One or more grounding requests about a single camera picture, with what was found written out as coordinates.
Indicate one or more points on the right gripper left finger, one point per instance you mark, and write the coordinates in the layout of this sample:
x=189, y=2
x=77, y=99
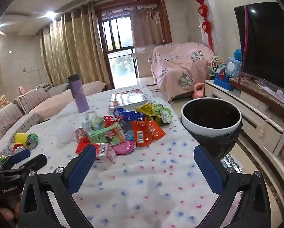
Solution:
x=35, y=207

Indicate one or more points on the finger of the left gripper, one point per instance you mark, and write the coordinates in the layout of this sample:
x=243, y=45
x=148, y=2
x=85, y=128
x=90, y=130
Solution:
x=33, y=164
x=18, y=157

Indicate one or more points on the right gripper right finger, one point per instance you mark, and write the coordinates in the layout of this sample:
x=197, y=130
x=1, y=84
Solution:
x=253, y=209

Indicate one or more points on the pink glitter spoon package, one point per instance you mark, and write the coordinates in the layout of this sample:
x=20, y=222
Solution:
x=124, y=148

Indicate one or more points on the green carton box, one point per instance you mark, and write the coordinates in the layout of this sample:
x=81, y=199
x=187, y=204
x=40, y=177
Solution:
x=113, y=135

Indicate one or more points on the blue plastic snack wrapper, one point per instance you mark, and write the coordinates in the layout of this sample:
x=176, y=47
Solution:
x=129, y=116

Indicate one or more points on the yellow green snack bag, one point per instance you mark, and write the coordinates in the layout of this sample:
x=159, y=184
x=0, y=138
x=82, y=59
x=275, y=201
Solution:
x=157, y=112

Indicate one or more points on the white trash bin black liner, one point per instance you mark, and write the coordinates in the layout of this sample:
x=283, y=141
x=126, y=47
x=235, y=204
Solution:
x=214, y=123

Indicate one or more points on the crushed green can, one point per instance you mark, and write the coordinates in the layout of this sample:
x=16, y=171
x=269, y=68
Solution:
x=32, y=141

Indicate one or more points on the yellow cup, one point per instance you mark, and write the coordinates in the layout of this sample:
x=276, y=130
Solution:
x=21, y=138

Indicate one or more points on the crumpled white tissue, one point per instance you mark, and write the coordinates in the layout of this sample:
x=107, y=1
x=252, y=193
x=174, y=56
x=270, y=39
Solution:
x=64, y=133

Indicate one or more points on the sofa with pink cushions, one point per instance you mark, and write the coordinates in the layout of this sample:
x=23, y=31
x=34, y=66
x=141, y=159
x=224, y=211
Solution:
x=42, y=102

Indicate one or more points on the red candy tube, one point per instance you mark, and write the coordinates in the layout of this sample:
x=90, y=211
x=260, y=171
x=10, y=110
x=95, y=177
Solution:
x=81, y=136

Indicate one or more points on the red white small carton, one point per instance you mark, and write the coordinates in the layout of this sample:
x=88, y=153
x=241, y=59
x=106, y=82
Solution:
x=104, y=152

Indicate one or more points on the small teddy bear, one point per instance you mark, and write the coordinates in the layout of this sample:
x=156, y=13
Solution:
x=4, y=101

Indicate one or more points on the crumpled white green wrapper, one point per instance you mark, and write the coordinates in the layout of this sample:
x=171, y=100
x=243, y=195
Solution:
x=92, y=122

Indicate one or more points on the purple water bottle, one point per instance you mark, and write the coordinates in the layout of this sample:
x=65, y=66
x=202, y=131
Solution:
x=76, y=88

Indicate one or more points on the red snack bag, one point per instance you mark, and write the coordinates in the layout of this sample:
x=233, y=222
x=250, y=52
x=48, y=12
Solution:
x=110, y=120

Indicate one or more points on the white tv cabinet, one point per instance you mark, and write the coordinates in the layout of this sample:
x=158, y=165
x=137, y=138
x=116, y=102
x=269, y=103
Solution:
x=264, y=128

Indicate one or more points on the white floral tablecloth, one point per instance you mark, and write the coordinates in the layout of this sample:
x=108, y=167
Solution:
x=155, y=186

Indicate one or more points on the orange snack bag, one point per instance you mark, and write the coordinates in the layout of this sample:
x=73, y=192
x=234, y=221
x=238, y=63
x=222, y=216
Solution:
x=145, y=132

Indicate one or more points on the gold curtain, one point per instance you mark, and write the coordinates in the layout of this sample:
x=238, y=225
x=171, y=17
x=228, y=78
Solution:
x=71, y=45

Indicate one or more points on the pink kettlebell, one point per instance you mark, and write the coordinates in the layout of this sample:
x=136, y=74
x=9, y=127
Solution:
x=198, y=91

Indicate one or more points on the blue toy machine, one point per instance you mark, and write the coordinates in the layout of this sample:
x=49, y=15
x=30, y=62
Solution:
x=225, y=71

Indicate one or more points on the pink hula hoop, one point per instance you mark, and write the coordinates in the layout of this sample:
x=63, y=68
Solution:
x=245, y=44

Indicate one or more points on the ferris wheel toy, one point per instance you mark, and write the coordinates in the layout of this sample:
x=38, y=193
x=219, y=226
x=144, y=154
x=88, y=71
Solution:
x=214, y=64

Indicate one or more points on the black flat television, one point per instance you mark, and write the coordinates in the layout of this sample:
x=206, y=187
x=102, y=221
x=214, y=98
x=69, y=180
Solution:
x=265, y=53

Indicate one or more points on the pink heart furniture cover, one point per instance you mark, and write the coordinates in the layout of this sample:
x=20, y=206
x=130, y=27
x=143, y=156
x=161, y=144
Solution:
x=177, y=68

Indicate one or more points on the red hanging lantern decoration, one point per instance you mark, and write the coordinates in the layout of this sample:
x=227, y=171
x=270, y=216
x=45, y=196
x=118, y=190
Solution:
x=206, y=24

